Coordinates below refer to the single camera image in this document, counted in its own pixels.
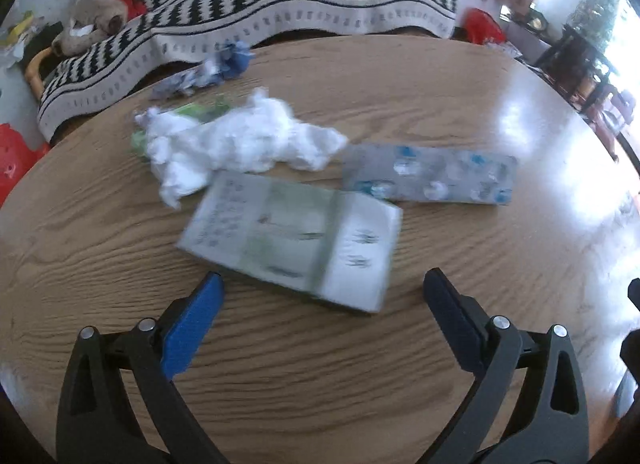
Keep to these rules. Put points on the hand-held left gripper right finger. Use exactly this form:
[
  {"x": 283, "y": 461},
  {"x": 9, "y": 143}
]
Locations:
[{"x": 452, "y": 324}]

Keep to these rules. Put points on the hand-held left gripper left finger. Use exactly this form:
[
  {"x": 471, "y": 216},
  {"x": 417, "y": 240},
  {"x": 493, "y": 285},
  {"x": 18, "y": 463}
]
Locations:
[{"x": 192, "y": 329}]

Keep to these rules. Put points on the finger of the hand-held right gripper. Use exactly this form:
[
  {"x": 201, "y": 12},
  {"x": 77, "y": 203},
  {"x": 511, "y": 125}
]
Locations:
[{"x": 635, "y": 294}]

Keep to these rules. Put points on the white green carton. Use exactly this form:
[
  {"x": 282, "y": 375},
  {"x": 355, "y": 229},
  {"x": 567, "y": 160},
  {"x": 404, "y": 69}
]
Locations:
[{"x": 280, "y": 229}]

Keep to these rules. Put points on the white tissue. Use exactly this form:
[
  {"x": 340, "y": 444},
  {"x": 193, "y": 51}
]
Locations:
[{"x": 240, "y": 139}]

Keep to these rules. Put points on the blue white paper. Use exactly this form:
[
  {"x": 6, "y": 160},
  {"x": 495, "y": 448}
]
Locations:
[{"x": 237, "y": 59}]

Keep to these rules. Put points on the silver blister pack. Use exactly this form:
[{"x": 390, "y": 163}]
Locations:
[{"x": 430, "y": 174}]

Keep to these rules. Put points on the green white packet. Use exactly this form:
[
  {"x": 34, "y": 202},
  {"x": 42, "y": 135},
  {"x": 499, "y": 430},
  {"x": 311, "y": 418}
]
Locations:
[{"x": 200, "y": 109}]

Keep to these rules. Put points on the black chair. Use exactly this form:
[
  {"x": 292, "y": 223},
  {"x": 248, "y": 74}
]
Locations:
[{"x": 570, "y": 54}]

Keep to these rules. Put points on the red bear chair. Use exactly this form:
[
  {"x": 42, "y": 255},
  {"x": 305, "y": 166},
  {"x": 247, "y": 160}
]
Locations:
[{"x": 12, "y": 154}]

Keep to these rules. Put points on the red plastic bag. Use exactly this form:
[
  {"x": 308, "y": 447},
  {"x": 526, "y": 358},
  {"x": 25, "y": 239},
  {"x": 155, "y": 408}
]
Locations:
[{"x": 480, "y": 24}]

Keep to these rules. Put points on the wooden sofa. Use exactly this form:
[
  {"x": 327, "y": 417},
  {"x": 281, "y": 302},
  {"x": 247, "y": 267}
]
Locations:
[{"x": 36, "y": 66}]

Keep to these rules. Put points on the beige stuffed toy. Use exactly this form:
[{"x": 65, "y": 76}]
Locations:
[{"x": 95, "y": 14}]

